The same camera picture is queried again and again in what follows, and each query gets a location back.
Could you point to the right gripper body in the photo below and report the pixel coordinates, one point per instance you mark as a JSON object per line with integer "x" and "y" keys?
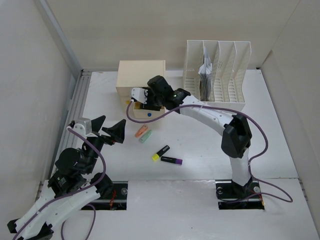
{"x": 153, "y": 102}

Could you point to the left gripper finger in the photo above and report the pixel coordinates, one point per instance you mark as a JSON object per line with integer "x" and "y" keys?
{"x": 97, "y": 123}
{"x": 116, "y": 132}

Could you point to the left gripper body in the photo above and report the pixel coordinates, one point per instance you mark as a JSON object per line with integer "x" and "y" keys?
{"x": 99, "y": 141}

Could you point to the orange clip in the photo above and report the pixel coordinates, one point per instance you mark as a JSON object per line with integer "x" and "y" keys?
{"x": 141, "y": 131}

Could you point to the mint green clip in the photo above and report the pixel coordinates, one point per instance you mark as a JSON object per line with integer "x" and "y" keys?
{"x": 145, "y": 137}

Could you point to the beige wooden drawer cabinet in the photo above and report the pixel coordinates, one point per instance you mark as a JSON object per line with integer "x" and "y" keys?
{"x": 135, "y": 74}

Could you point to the yellow highlighter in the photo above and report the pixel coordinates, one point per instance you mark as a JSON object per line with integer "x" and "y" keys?
{"x": 160, "y": 153}

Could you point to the grey booklet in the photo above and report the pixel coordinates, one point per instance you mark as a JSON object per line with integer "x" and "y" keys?
{"x": 206, "y": 77}

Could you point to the purple highlighter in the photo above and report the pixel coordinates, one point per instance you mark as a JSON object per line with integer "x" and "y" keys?
{"x": 172, "y": 160}

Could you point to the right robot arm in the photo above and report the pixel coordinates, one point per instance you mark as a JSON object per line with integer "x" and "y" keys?
{"x": 234, "y": 129}

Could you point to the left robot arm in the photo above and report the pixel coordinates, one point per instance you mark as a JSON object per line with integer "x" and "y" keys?
{"x": 80, "y": 178}

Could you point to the white file organizer rack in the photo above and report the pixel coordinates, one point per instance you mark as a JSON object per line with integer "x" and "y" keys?
{"x": 229, "y": 59}

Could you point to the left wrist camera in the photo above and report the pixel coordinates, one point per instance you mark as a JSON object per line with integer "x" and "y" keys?
{"x": 82, "y": 126}

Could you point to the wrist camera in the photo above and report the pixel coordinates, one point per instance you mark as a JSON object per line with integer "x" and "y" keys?
{"x": 139, "y": 95}
{"x": 82, "y": 126}

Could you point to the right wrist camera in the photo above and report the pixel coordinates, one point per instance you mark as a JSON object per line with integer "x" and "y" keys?
{"x": 139, "y": 95}

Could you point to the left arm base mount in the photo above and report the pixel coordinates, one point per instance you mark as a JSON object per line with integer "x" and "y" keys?
{"x": 116, "y": 200}

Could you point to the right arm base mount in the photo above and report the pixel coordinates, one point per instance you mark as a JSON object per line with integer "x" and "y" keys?
{"x": 232, "y": 196}

